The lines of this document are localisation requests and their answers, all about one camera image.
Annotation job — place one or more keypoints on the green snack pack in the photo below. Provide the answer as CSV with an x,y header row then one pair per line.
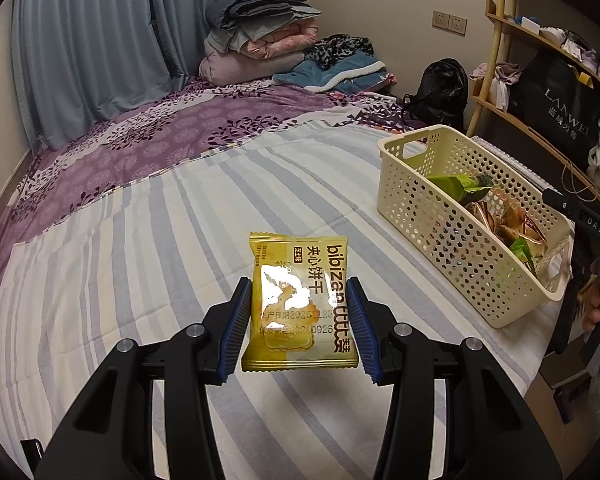
x,y
520,249
464,188

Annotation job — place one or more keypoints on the brown red label snack pack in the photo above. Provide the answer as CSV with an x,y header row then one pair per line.
x,y
480,210

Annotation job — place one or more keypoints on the purple floral bedspread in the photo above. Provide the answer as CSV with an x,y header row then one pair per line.
x,y
198,121

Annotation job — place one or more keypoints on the striped white blue sheet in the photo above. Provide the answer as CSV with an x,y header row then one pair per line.
x,y
149,259

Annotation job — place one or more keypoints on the pink clothes on shelf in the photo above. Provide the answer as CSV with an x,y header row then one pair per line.
x,y
505,75

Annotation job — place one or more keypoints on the leopard print cloth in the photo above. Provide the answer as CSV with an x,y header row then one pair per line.
x,y
328,51

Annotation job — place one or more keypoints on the wooden shelf unit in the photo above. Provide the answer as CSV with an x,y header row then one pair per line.
x,y
516,39

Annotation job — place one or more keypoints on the wall power socket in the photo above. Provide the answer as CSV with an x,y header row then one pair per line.
x,y
449,22

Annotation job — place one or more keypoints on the brown bread snack pack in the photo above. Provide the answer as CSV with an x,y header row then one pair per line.
x,y
515,223

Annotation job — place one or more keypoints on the cream perforated plastic basket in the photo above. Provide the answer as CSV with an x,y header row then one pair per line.
x,y
474,260

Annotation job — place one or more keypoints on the teal blue blanket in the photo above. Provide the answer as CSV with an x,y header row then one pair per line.
x,y
357,72

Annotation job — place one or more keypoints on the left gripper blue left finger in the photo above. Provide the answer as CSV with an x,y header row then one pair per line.
x,y
106,433

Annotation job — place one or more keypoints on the black LANWEI shopping bag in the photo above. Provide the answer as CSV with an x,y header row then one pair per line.
x,y
550,99

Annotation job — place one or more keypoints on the blue grey curtain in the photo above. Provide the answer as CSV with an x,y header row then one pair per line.
x,y
78,62

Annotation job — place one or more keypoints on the black backpack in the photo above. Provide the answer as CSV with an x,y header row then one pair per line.
x,y
441,97

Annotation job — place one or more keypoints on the yellow bibizan biscuit pack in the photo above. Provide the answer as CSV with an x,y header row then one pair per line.
x,y
299,313

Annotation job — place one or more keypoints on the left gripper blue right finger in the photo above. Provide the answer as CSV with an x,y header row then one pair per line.
x,y
490,431

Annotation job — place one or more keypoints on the folded quilt stack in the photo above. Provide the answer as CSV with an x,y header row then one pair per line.
x,y
255,39

